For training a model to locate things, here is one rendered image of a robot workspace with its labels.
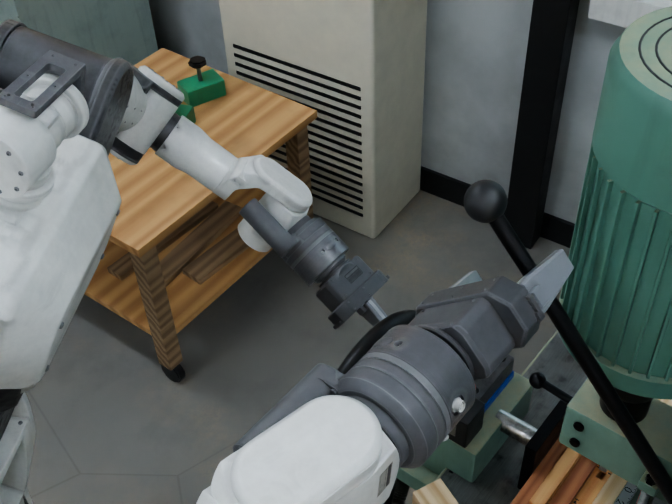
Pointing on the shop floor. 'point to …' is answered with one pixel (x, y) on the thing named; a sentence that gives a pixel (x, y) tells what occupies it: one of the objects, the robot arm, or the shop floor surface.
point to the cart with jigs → (192, 206)
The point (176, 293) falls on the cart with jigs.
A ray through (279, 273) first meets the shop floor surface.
